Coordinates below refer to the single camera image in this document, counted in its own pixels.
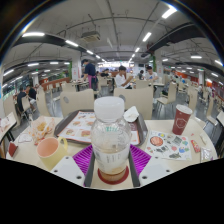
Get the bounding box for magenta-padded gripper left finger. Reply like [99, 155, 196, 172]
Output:
[50, 143, 97, 188]

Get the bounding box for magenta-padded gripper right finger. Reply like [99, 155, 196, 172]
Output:
[128, 143, 173, 188]

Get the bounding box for clear white-capped drink bottle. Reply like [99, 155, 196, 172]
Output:
[90, 96, 132, 183]

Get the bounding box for flat round red coaster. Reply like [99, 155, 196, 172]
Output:
[97, 165, 130, 185]

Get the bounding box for yellow mug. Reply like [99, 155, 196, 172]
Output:
[36, 136, 69, 171]

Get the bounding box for printed menu tray liner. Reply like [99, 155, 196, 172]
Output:
[58, 111, 141, 145]

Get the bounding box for dark brown food tray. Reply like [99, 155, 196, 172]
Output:
[54, 109, 149, 147]

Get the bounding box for crumpled white napkin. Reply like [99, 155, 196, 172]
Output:
[123, 105, 140, 123]

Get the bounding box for paper wrapper with fries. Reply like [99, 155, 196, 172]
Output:
[28, 115, 56, 144]

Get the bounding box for red paper cup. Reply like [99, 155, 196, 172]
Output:
[171, 104, 194, 136]

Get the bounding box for small red packet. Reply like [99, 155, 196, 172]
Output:
[190, 139, 202, 154]

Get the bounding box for beige chair with round hole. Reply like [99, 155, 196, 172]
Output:
[59, 88, 96, 119]
[113, 86, 154, 120]

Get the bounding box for white printed card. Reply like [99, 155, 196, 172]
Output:
[18, 133, 33, 144]

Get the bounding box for white plastic packet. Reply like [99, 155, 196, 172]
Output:
[199, 146, 213, 163]

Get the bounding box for white cafeteria chair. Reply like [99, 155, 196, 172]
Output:
[34, 88, 53, 118]

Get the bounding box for beige cafeteria chairs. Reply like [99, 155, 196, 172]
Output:
[3, 74, 224, 134]

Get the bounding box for person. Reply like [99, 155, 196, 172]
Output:
[114, 65, 134, 90]
[81, 59, 99, 92]
[26, 84, 38, 101]
[143, 65, 159, 83]
[16, 87, 28, 113]

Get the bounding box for neighbouring beige table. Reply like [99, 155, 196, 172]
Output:
[216, 110, 224, 128]
[0, 111, 18, 141]

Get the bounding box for ceiling air conditioner unit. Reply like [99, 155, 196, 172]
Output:
[80, 30, 102, 43]

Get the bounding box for ceiling strip lights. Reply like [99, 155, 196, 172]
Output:
[3, 4, 224, 88]

